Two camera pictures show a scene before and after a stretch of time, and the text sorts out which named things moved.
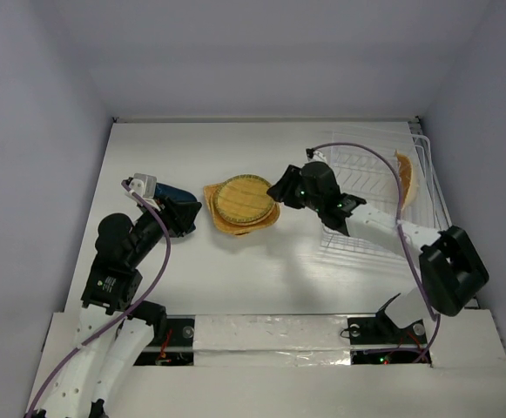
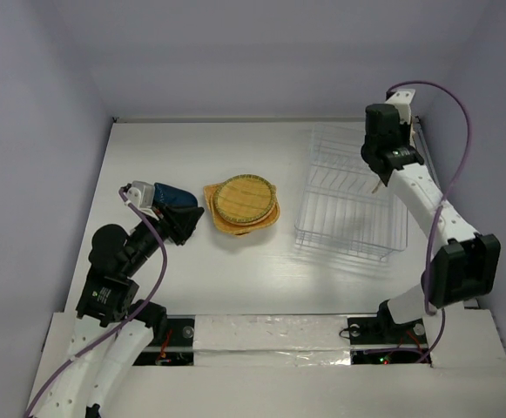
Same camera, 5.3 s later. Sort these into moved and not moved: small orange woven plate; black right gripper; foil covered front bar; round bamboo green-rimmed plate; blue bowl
Moved: small orange woven plate; black right gripper
Not moved: round bamboo green-rimmed plate; blue bowl; foil covered front bar
